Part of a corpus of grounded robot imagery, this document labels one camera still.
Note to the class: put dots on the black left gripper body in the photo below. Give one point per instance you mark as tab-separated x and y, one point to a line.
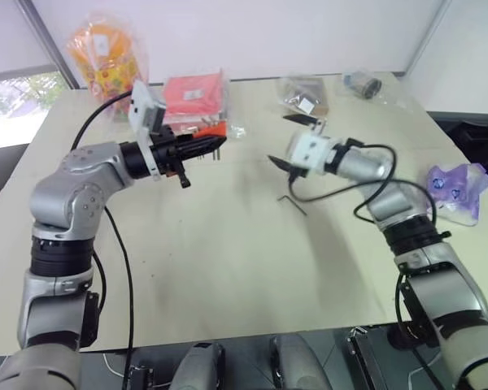
165	151

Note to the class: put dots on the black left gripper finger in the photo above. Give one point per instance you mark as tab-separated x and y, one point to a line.
199	151
201	142

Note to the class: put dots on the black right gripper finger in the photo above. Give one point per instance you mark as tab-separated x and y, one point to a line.
299	119
283	163

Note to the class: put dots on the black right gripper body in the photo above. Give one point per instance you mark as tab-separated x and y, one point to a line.
300	175

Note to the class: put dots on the orange hex key holder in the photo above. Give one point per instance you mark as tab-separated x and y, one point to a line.
211	130

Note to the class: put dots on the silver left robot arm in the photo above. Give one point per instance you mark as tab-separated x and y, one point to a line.
85	162

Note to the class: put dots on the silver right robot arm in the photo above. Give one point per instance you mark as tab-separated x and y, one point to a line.
451	292

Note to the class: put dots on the silver hex key in holder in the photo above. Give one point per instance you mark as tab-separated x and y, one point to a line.
219	155

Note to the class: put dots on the loose black hex key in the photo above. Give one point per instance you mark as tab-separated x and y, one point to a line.
293	203

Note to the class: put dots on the clear bag with dark parts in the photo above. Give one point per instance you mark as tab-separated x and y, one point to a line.
303	95

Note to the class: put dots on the small clear plastic bag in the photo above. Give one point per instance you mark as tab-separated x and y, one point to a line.
236	131

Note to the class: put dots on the red package in clear bag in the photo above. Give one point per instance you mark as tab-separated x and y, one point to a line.
193	95

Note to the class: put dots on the clear bag with metal cylinder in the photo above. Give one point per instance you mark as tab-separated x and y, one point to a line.
368	86

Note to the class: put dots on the orange patterned snack bag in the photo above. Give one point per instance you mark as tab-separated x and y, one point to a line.
107	65

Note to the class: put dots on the purple crumpled plastic bag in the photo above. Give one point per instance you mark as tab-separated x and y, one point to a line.
457	189

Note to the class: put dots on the black bin beside table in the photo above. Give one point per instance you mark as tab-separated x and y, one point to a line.
477	140

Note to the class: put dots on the dark rounded grey shape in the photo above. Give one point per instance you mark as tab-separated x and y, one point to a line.
297	361
199	367

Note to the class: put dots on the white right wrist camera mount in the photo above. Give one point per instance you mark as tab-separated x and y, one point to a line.
311	152

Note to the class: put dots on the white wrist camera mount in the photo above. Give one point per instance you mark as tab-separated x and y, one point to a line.
311	152
143	109

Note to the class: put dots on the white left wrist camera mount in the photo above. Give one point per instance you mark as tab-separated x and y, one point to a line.
143	109

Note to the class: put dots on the black window frame post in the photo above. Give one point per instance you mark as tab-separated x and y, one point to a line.
50	44

